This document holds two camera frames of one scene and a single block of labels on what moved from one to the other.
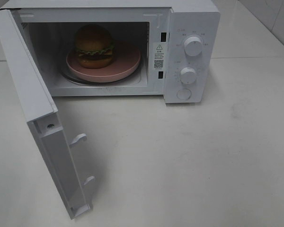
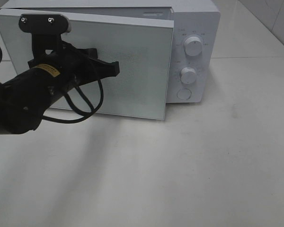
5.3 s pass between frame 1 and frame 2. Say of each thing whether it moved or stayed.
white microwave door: moved
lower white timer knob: stayed
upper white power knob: stayed
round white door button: stayed
